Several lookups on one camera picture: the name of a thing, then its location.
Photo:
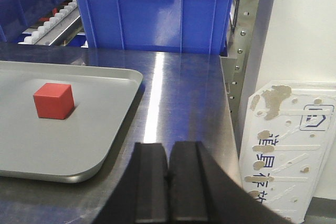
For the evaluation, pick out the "blue bin lower right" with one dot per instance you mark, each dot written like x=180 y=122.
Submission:
x=185 y=26

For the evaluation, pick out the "white roller conveyor rail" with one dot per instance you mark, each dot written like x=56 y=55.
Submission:
x=60 y=30

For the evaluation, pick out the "grey metal tray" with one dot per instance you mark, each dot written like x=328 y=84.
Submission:
x=70 y=150

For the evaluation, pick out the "white sign board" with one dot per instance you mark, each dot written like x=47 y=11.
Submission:
x=288 y=133

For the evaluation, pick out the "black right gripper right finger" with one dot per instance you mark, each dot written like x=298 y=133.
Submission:
x=201 y=192

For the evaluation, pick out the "perforated steel shelf upright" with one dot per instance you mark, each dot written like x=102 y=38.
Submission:
x=248 y=25

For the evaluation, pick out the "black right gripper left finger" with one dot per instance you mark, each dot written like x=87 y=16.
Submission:
x=141 y=194

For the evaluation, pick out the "red cube block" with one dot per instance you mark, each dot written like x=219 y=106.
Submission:
x=54 y=101

